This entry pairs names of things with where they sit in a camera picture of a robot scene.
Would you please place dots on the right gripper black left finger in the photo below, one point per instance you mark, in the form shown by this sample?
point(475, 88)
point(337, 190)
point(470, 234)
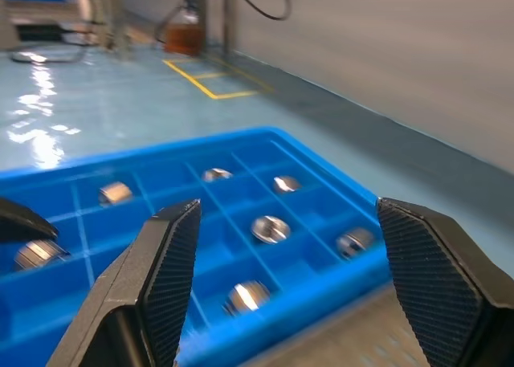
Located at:
point(160, 286)

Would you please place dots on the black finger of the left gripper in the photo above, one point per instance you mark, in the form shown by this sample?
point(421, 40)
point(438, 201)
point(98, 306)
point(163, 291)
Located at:
point(20, 224)

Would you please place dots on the amber liquid bottle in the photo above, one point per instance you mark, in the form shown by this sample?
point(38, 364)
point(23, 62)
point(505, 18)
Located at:
point(184, 35)

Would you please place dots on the grey equipment rack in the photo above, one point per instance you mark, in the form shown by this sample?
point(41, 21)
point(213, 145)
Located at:
point(40, 9)

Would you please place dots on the blue plastic compartment bin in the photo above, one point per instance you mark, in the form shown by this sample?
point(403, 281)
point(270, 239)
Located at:
point(237, 196)

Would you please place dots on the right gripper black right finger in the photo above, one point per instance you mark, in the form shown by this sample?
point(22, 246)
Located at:
point(441, 286)

